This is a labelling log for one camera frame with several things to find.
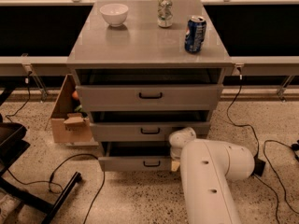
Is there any grey drawer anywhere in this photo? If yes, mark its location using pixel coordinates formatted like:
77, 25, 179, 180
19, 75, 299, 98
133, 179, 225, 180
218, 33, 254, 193
77, 85, 222, 111
98, 141, 171, 172
90, 121, 210, 142

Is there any white bowl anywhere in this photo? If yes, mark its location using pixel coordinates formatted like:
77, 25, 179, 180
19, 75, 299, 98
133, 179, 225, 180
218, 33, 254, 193
100, 4, 129, 27

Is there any grey bottom drawer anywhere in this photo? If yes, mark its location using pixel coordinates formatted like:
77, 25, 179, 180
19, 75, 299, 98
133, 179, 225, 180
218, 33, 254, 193
98, 141, 171, 172

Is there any cardboard box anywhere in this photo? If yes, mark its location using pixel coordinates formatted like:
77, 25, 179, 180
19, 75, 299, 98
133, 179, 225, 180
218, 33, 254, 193
50, 75, 93, 144

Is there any black cable far right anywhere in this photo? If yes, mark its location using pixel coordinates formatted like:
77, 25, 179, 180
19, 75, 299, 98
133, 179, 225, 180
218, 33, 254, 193
253, 139, 299, 224

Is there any black cable left wall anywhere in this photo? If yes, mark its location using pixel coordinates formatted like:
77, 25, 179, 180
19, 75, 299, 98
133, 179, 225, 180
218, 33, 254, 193
4, 71, 34, 123

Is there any grey drawer cabinet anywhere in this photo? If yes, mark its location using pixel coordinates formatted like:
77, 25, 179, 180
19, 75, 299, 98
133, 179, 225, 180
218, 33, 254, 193
65, 0, 235, 161

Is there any black chair base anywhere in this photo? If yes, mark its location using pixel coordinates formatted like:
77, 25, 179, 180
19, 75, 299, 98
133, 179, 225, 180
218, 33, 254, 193
0, 87, 83, 224

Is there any blue soda can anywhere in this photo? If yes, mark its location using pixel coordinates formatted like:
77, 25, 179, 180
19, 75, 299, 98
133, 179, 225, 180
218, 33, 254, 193
185, 15, 206, 53

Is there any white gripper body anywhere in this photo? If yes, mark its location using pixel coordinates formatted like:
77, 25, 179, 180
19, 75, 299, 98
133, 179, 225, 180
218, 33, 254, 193
169, 127, 196, 160

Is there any orange ball in box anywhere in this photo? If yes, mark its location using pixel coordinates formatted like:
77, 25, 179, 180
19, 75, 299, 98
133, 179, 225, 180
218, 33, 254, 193
72, 91, 79, 100

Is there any black cable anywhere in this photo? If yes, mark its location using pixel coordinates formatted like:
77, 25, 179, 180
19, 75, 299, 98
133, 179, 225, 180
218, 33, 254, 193
253, 139, 299, 224
225, 75, 261, 161

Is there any black power adapter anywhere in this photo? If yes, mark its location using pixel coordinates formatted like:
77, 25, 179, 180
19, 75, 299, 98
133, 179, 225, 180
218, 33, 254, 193
252, 157, 265, 176

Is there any black cable left floor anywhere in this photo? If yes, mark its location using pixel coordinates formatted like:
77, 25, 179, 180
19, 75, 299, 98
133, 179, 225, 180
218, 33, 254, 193
6, 153, 107, 224

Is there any grey top drawer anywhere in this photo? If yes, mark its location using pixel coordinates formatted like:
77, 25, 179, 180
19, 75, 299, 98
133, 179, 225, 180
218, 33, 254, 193
77, 85, 222, 111

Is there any white green soda can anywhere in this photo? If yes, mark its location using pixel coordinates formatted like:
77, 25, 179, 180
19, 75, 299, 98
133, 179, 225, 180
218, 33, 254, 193
158, 0, 173, 28

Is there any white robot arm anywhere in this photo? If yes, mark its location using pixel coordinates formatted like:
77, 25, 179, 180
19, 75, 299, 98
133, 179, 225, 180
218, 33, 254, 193
169, 127, 255, 224

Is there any grey middle drawer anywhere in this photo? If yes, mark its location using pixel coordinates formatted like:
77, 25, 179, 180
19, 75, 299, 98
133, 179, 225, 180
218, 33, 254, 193
90, 121, 210, 142

